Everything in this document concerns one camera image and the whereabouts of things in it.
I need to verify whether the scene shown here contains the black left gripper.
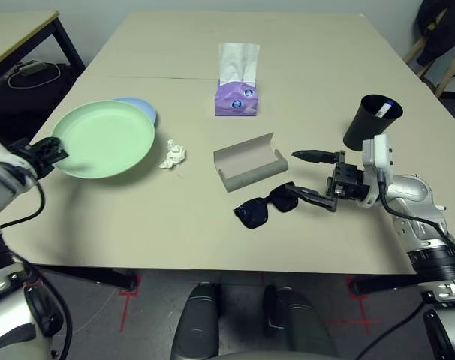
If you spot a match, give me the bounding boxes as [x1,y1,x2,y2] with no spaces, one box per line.
[8,136,69,179]

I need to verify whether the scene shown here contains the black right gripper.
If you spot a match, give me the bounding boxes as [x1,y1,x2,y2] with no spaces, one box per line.
[285,149,367,212]

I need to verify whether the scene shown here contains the light green plate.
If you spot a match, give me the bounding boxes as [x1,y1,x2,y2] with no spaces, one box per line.
[51,99,156,180]

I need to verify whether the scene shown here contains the grey glasses case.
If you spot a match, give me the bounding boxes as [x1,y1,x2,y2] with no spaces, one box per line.
[213,131,289,194]

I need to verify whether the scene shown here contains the black sunglasses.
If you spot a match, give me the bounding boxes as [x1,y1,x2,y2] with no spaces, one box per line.
[234,182,300,230]

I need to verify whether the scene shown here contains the black plastic cup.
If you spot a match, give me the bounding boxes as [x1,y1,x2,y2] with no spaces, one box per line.
[342,94,404,153]

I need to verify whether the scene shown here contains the grey power strip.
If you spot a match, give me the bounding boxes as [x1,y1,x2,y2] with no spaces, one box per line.
[19,61,48,76]

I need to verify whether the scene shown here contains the light blue plate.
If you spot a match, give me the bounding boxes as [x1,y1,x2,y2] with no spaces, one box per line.
[113,97,160,127]

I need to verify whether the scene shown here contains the purple tissue pack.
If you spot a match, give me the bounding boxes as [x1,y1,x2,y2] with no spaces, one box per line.
[214,79,259,117]

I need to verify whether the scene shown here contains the white upright tissue sheet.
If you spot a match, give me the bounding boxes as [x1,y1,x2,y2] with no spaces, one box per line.
[217,42,261,86]

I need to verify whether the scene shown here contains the grey robot right leg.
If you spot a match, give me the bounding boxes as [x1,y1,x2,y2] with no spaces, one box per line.
[263,284,337,357]

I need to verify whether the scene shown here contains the grey robot leg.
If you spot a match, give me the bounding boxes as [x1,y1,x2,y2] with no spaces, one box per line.
[263,284,337,357]
[170,283,220,359]

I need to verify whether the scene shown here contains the wooden stool green seat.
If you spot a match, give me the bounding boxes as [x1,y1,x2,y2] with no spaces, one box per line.
[403,35,455,98]

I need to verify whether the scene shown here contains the grey robot left leg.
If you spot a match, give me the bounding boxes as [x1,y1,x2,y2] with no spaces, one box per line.
[170,283,220,359]

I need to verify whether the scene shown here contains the dark jacket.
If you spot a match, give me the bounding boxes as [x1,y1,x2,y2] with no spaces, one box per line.
[414,0,455,67]

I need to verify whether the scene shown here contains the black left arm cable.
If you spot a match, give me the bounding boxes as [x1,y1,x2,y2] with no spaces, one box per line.
[0,175,47,228]

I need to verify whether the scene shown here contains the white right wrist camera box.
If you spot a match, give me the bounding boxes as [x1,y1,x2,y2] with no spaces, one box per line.
[357,133,396,207]

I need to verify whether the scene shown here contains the white looped floor cable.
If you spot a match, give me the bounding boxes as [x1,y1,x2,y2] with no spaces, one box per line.
[8,61,62,89]

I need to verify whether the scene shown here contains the beige side table black frame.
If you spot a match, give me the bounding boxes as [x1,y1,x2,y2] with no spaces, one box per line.
[0,10,86,76]

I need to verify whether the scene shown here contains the thin white floor wire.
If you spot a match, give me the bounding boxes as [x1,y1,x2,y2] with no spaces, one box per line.
[71,290,118,335]

